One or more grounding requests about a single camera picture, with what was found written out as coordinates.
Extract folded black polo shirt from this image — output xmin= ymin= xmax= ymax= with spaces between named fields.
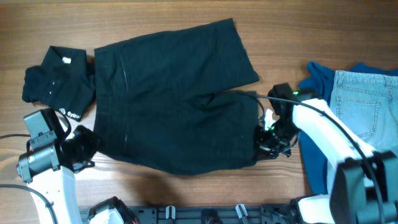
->
xmin=22 ymin=46 xmax=95 ymax=121

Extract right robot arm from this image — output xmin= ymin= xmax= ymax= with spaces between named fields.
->
xmin=255 ymin=83 xmax=397 ymax=223

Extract light blue jeans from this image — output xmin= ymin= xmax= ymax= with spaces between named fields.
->
xmin=326 ymin=70 xmax=398 ymax=195

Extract black shorts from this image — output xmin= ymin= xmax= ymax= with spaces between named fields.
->
xmin=94 ymin=19 xmax=259 ymax=175

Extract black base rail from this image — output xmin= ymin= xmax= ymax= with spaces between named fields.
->
xmin=79 ymin=203 xmax=299 ymax=224

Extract blue shirt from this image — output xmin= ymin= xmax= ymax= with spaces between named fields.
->
xmin=297 ymin=61 xmax=398 ymax=196

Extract left black cable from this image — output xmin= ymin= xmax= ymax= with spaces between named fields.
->
xmin=0 ymin=133 xmax=60 ymax=224

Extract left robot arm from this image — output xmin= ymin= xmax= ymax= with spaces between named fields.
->
xmin=16 ymin=108 xmax=137 ymax=223

